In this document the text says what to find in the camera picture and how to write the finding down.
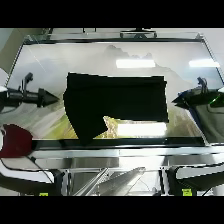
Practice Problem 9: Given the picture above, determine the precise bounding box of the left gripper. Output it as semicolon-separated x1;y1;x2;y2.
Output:
37;87;52;108

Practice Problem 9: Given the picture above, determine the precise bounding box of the black T-shirt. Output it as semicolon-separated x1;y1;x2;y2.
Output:
62;72;170;147

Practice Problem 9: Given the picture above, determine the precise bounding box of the red garment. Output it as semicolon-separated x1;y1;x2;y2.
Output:
0;123;34;159

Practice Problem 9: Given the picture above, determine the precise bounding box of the black cable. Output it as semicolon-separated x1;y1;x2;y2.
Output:
29;156;56;184

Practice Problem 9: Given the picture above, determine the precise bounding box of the silver frame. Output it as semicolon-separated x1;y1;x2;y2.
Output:
0;31;224;197

